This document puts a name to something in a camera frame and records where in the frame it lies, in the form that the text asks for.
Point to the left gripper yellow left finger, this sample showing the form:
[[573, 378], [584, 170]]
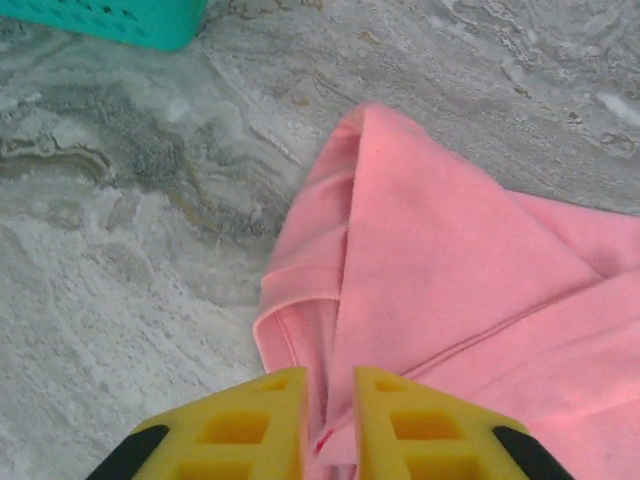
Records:
[[240, 430]]

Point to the pink t-shirt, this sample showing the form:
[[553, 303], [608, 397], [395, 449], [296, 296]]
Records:
[[450, 250]]

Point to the teal plastic basket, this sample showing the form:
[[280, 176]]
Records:
[[100, 20]]

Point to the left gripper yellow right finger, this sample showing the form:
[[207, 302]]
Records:
[[425, 430]]

